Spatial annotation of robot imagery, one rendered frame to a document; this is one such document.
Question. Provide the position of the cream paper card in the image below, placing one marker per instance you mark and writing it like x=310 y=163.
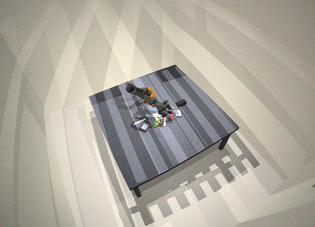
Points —
x=157 y=116

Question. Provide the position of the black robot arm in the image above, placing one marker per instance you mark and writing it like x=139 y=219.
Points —
x=142 y=92

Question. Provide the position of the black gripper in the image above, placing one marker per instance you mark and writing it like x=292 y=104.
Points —
x=165 y=106

